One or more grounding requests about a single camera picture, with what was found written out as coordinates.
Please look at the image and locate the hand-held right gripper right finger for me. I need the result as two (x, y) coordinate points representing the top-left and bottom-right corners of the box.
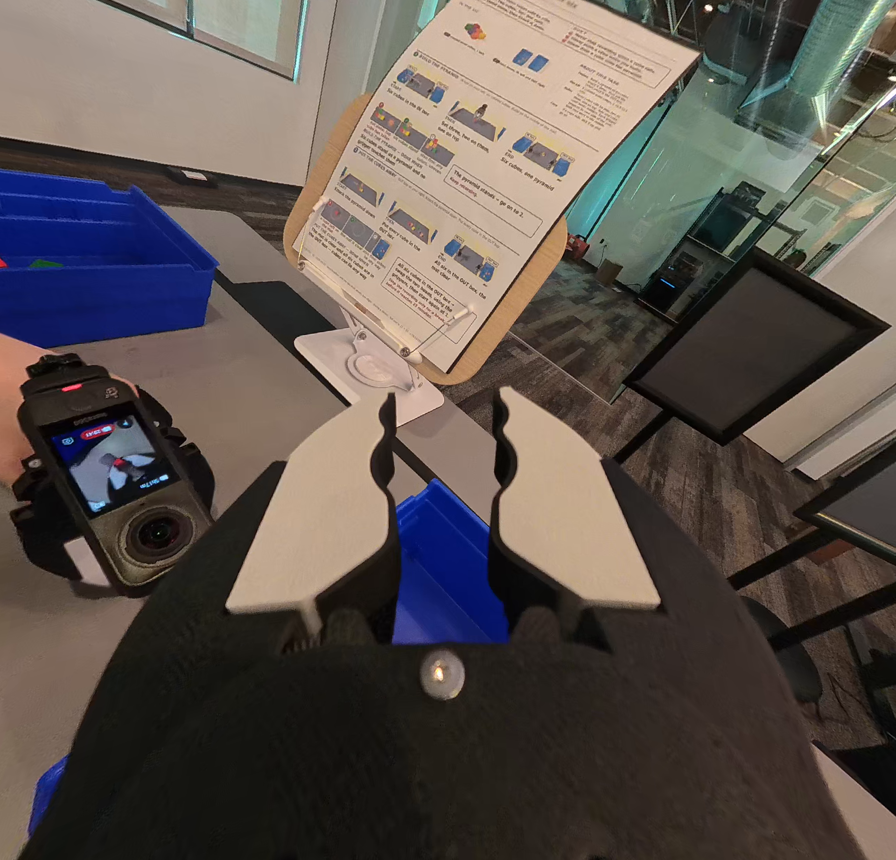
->
(490, 386), (662, 640)

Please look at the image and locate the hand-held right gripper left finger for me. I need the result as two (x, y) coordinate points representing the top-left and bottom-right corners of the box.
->
(225, 391), (400, 640)

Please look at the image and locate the blue plastic bin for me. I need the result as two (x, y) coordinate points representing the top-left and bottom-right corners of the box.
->
(28, 478), (510, 854)
(0, 168), (219, 329)

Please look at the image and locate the person's left hand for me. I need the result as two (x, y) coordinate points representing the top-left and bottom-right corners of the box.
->
(0, 331), (53, 486)

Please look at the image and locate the black metal pole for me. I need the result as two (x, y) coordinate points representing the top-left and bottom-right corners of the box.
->
(728, 531), (834, 591)

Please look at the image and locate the black round stand base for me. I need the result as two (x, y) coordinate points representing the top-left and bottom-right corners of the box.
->
(742, 594), (823, 703)

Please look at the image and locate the black panel stand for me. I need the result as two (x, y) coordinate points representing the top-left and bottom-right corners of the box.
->
(615, 247), (891, 463)

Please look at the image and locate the grey display panel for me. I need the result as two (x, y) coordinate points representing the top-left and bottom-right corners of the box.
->
(794, 461), (896, 567)

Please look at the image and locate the black shelving rack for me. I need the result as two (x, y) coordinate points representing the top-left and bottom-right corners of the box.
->
(658, 188), (771, 315)

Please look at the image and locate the wooden instruction board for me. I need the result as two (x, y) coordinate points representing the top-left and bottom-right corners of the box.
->
(283, 0), (703, 387)

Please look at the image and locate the large gridded window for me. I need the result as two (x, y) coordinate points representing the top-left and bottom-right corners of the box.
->
(21, 0), (316, 83)

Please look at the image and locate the white pin on wire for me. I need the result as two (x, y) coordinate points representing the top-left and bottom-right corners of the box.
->
(297, 195), (330, 272)
(402, 303), (478, 364)

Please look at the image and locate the ribbed duct behind glass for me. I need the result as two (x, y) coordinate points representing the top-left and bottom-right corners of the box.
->
(738, 0), (876, 115)

